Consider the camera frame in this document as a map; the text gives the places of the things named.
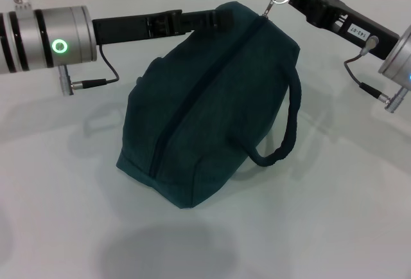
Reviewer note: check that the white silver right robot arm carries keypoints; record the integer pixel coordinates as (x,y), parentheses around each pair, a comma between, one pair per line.
(398,57)

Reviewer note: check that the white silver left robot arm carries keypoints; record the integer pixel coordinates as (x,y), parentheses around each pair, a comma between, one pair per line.
(41,41)

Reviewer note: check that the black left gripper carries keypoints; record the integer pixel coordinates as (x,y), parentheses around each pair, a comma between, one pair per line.
(128,28)

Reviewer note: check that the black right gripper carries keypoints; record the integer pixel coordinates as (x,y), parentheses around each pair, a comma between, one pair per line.
(353,25)

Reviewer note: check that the dark teal insulated lunch bag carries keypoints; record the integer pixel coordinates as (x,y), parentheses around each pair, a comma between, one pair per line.
(208,99)

